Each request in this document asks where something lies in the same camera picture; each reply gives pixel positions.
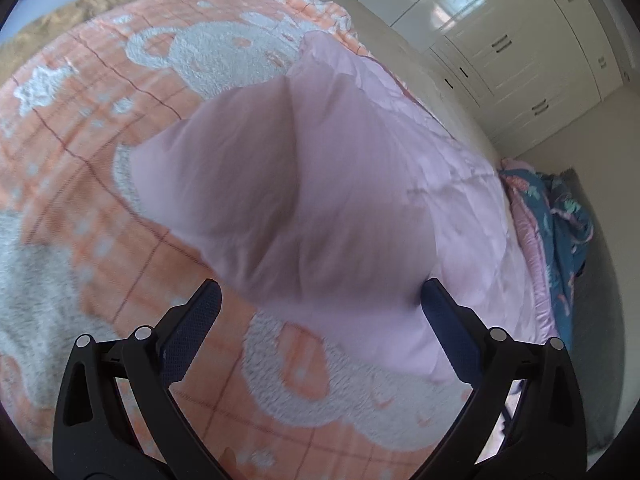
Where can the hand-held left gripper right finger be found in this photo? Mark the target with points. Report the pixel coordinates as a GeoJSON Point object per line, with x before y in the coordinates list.
{"type": "Point", "coordinates": [450, 330]}

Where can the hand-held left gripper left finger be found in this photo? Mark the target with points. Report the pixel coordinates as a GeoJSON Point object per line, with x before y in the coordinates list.
{"type": "Point", "coordinates": [192, 330]}

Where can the pink quilted jacket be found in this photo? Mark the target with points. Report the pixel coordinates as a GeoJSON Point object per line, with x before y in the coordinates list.
{"type": "Point", "coordinates": [325, 185]}

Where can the blue patterned quilt pink lining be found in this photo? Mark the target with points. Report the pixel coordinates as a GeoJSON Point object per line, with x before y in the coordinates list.
{"type": "Point", "coordinates": [565, 240]}

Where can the orange checked printed blanket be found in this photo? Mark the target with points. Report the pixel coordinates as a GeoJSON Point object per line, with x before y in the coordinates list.
{"type": "Point", "coordinates": [100, 160]}

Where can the bed with beige bedspread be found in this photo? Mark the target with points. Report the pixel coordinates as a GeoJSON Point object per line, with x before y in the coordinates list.
{"type": "Point", "coordinates": [420, 75]}

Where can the white wardrobe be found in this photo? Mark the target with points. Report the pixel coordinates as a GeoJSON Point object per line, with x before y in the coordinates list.
{"type": "Point", "coordinates": [525, 20]}

